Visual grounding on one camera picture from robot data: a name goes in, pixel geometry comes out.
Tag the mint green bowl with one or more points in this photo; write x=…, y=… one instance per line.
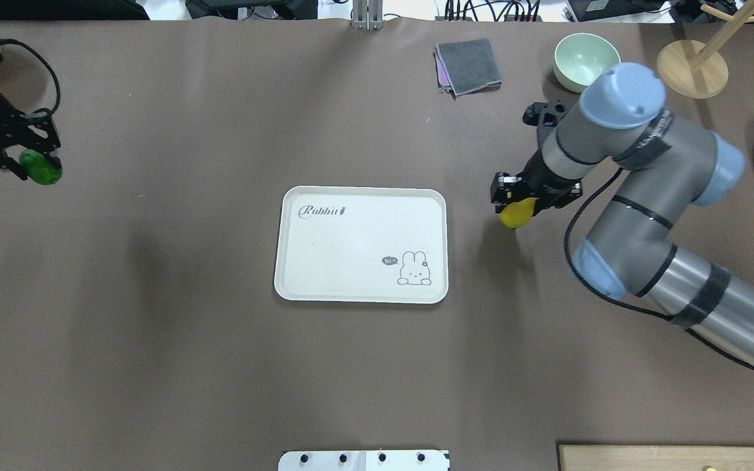
x=581, y=58

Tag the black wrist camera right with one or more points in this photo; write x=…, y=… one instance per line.
x=545, y=116

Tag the wooden mug tree stand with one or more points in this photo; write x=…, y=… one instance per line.
x=695, y=69

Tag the wooden cutting board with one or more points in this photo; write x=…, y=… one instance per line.
x=615, y=457

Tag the yellow lemon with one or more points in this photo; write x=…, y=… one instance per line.
x=518, y=214

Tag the green lime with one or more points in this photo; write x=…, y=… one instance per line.
x=38, y=168

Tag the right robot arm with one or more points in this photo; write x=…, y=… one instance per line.
x=670, y=164

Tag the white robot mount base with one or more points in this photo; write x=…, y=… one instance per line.
x=374, y=459

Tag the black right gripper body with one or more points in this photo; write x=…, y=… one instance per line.
x=537, y=174

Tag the grey folded cloth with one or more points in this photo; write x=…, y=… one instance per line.
x=467, y=67

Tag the white rabbit tray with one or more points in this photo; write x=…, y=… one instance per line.
x=362, y=244

